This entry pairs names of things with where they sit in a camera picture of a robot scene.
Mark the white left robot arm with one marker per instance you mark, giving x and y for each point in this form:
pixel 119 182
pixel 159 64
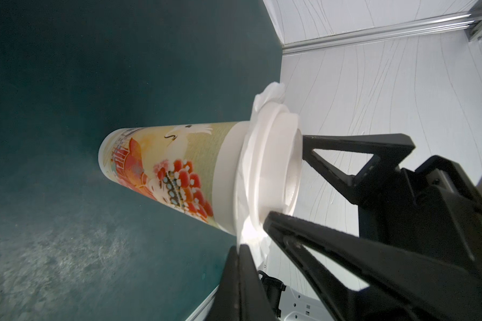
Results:
pixel 354 279

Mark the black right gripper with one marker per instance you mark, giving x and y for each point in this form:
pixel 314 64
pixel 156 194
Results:
pixel 434 211

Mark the printed milk tea cup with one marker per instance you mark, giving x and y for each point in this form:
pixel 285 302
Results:
pixel 190 168

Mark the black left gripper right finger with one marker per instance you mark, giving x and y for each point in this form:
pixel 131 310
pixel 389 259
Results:
pixel 402 285

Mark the white plastic cup lid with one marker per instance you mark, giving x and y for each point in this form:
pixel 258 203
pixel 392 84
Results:
pixel 275 163

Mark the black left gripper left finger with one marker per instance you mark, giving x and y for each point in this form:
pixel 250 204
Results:
pixel 240 295

